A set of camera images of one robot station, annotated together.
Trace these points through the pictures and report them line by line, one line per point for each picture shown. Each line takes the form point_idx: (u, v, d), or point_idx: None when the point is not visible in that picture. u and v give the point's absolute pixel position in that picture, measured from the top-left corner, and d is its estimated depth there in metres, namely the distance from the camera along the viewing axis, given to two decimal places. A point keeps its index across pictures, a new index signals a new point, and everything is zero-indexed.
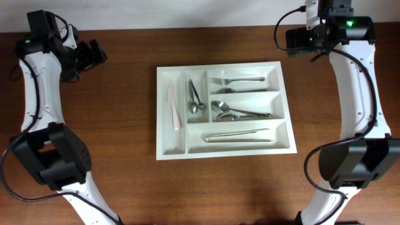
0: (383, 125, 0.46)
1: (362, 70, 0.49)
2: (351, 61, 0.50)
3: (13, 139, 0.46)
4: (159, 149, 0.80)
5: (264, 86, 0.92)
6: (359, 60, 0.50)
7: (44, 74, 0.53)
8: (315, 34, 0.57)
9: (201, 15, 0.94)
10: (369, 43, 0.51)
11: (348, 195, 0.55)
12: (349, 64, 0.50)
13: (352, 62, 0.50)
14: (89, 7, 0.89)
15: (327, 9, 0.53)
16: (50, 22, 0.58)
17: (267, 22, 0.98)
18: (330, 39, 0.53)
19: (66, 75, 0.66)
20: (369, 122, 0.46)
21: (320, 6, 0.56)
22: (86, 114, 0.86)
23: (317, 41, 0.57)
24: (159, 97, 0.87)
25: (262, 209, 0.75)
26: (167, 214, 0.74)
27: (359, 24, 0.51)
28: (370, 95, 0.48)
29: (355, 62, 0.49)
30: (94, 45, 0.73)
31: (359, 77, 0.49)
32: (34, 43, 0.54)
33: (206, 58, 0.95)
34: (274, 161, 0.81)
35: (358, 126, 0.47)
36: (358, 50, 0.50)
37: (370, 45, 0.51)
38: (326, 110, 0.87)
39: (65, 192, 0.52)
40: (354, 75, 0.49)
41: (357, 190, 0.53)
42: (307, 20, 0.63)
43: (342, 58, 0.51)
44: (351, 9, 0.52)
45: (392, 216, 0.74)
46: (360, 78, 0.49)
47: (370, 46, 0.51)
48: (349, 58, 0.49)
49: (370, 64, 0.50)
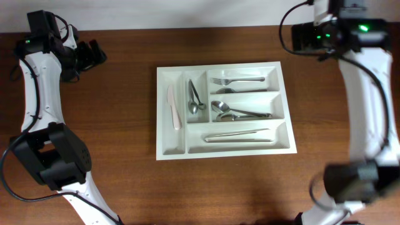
0: (394, 149, 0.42)
1: (375, 85, 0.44)
2: (364, 73, 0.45)
3: (13, 139, 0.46)
4: (159, 149, 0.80)
5: (264, 87, 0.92)
6: (372, 71, 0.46)
7: (44, 74, 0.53)
8: (324, 34, 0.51)
9: (201, 15, 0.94)
10: (384, 52, 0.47)
11: (352, 210, 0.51)
12: (361, 76, 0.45)
13: (365, 74, 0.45)
14: (89, 7, 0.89)
15: (338, 9, 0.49)
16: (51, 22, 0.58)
17: (267, 22, 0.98)
18: (341, 43, 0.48)
19: (66, 76, 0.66)
20: (380, 144, 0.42)
21: (330, 4, 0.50)
22: (86, 115, 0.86)
23: (325, 42, 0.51)
24: (159, 98, 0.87)
25: (262, 209, 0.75)
26: (167, 214, 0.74)
27: (374, 29, 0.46)
28: (383, 113, 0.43)
29: (369, 74, 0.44)
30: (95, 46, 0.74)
31: (370, 92, 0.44)
32: (34, 44, 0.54)
33: (206, 59, 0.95)
34: (274, 161, 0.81)
35: (369, 149, 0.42)
36: (372, 61, 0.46)
37: (385, 54, 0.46)
38: (326, 110, 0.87)
39: (65, 192, 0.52)
40: (366, 89, 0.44)
41: (362, 206, 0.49)
42: (316, 17, 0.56)
43: (352, 68, 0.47)
44: (365, 10, 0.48)
45: (392, 216, 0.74)
46: (373, 93, 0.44)
47: (385, 55, 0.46)
48: (362, 69, 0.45)
49: (384, 75, 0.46)
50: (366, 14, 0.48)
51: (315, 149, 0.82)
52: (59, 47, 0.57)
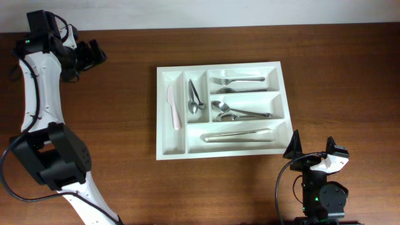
0: (330, 190, 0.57)
1: (339, 190, 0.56)
2: (338, 189, 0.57)
3: (13, 139, 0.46)
4: (159, 150, 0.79)
5: (264, 86, 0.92)
6: (337, 190, 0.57)
7: (43, 75, 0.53)
8: (313, 172, 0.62)
9: (201, 15, 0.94)
10: (338, 191, 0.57)
11: (329, 190, 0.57)
12: (337, 191, 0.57)
13: (339, 190, 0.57)
14: (89, 7, 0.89)
15: (309, 181, 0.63)
16: (49, 22, 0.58)
17: (267, 22, 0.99)
18: (313, 179, 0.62)
19: (65, 76, 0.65)
20: (334, 190, 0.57)
21: (305, 175, 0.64)
22: (86, 114, 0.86)
23: (320, 185, 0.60)
24: (159, 98, 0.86)
25: (262, 208, 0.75)
26: (167, 214, 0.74)
27: (339, 153, 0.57)
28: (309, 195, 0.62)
29: (340, 190, 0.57)
30: (94, 45, 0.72)
31: (325, 194, 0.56)
32: (34, 44, 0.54)
33: (206, 58, 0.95)
34: (274, 160, 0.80)
35: (328, 194, 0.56)
36: (333, 199, 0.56)
37: (337, 193, 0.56)
38: (326, 110, 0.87)
39: (65, 192, 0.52)
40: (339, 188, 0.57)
41: (329, 198, 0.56)
42: (326, 160, 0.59)
43: (337, 190, 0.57)
44: (325, 191, 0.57)
45: (392, 216, 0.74)
46: (335, 195, 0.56)
47: (335, 194, 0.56)
48: (338, 187, 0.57)
49: (332, 194, 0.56)
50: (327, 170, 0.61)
51: (315, 149, 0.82)
52: (58, 47, 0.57)
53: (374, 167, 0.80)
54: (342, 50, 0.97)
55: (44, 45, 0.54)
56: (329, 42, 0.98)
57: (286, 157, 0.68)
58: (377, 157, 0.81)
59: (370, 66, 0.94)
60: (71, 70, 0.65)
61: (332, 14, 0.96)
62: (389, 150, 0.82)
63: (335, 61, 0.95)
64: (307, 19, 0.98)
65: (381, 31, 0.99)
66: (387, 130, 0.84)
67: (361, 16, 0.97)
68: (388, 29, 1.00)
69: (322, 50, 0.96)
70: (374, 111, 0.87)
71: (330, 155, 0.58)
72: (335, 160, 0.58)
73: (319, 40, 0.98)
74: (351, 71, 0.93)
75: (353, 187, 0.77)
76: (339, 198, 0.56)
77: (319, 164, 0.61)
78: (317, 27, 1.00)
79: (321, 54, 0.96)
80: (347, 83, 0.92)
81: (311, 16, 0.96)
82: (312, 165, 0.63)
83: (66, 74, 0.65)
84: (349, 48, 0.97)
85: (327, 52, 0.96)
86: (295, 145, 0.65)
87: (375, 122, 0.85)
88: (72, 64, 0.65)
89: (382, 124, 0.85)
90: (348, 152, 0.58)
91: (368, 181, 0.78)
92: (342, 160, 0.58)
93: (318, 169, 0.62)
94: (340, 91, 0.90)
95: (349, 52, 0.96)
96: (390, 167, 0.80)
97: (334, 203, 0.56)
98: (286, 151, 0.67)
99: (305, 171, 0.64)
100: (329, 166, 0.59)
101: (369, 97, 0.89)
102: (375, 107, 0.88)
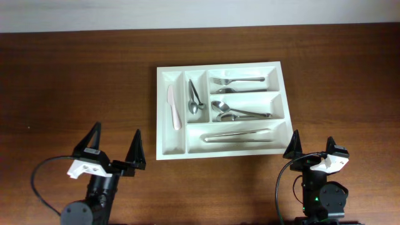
0: (330, 190, 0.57)
1: (338, 190, 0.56)
2: (337, 189, 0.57)
3: None
4: (159, 150, 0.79)
5: (264, 86, 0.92)
6: (336, 190, 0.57)
7: (106, 184, 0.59)
8: (314, 172, 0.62)
9: (201, 16, 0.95)
10: (337, 190, 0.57)
11: (328, 189, 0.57)
12: (337, 191, 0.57)
13: (339, 189, 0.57)
14: (89, 7, 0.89)
15: (309, 181, 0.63)
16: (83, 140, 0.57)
17: (266, 22, 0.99)
18: (314, 179, 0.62)
19: (73, 210, 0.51)
20: (334, 190, 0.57)
21: (305, 175, 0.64)
22: (86, 115, 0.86)
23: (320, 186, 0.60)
24: (159, 98, 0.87)
25: (263, 209, 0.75)
26: (168, 215, 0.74)
27: (339, 152, 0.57)
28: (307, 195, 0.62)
29: (340, 189, 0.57)
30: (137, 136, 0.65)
31: (324, 195, 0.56)
32: (112, 184, 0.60)
33: (206, 58, 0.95)
34: (274, 160, 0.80)
35: (328, 194, 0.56)
36: (332, 199, 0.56)
37: (337, 193, 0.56)
38: (327, 110, 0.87)
39: None
40: (339, 187, 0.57)
41: (329, 198, 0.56)
42: (325, 160, 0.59)
43: (337, 190, 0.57)
44: (325, 191, 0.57)
45: (392, 216, 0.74)
46: (334, 195, 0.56)
47: (335, 194, 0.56)
48: (338, 187, 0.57)
49: (332, 194, 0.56)
50: (327, 170, 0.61)
51: (315, 148, 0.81)
52: (104, 215, 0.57)
53: (374, 167, 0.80)
54: (342, 50, 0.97)
55: (90, 201, 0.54)
56: (329, 42, 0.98)
57: (286, 157, 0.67)
58: (377, 157, 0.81)
59: (370, 66, 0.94)
60: (87, 211, 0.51)
61: (331, 14, 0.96)
62: (389, 150, 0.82)
63: (336, 61, 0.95)
64: (305, 20, 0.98)
65: (381, 32, 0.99)
66: (387, 130, 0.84)
67: (360, 17, 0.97)
68: (387, 29, 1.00)
69: (322, 50, 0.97)
70: (374, 110, 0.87)
71: (331, 155, 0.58)
72: (335, 160, 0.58)
73: (319, 40, 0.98)
74: (351, 71, 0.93)
75: (354, 187, 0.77)
76: (339, 198, 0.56)
77: (319, 164, 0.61)
78: (317, 27, 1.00)
79: (321, 54, 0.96)
80: (347, 83, 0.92)
81: (311, 16, 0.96)
82: (312, 166, 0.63)
83: (75, 215, 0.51)
84: (349, 49, 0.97)
85: (327, 52, 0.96)
86: (295, 146, 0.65)
87: (375, 122, 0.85)
88: (99, 202, 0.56)
89: (382, 124, 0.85)
90: (348, 152, 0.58)
91: (368, 181, 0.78)
92: (342, 160, 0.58)
93: (317, 169, 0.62)
94: (341, 92, 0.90)
95: (349, 52, 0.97)
96: (390, 167, 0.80)
97: (334, 202, 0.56)
98: (285, 152, 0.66)
99: (305, 171, 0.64)
100: (329, 166, 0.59)
101: (370, 98, 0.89)
102: (375, 107, 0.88)
